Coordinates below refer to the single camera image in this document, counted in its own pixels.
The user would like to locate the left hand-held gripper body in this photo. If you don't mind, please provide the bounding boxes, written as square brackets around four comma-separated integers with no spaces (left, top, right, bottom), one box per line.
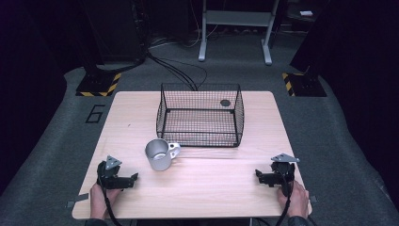
[96,154,133,190]

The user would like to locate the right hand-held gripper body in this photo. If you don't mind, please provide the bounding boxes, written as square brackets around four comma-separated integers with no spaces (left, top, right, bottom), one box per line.
[263,153,301,198]

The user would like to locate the person's left hand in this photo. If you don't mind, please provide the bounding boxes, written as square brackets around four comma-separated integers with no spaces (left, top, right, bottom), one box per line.
[89,182,122,221]

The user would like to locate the person's right hand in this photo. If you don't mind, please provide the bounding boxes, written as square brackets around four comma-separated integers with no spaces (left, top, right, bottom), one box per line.
[276,180,311,219]

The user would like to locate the silver metal cup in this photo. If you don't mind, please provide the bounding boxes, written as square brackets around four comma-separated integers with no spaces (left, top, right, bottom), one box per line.
[144,137,183,172]

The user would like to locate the black stand column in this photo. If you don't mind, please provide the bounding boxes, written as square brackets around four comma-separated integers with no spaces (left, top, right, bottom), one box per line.
[289,0,333,76]
[79,0,106,76]

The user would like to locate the grey metal stand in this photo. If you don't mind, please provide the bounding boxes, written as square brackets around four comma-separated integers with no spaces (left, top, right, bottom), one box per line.
[198,0,280,66]

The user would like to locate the right hand-held gripper black cable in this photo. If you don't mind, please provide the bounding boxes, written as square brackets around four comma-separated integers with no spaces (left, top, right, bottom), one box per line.
[274,163,296,226]

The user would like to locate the hand-held gripper black cable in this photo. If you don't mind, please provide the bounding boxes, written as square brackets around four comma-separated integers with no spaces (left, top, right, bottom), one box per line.
[99,183,124,226]
[274,163,296,226]

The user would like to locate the left hand-held gripper black cable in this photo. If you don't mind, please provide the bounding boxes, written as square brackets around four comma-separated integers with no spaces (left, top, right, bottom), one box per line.
[99,183,124,226]

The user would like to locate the black wire basket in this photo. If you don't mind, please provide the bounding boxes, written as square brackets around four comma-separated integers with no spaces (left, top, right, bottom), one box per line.
[155,82,246,149]

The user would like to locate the black yellow striped base plate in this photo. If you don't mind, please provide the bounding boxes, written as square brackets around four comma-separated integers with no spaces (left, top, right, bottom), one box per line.
[280,72,328,98]
[74,72,123,98]

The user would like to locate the black floor cables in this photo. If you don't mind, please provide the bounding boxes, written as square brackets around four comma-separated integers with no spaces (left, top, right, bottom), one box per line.
[146,50,209,92]

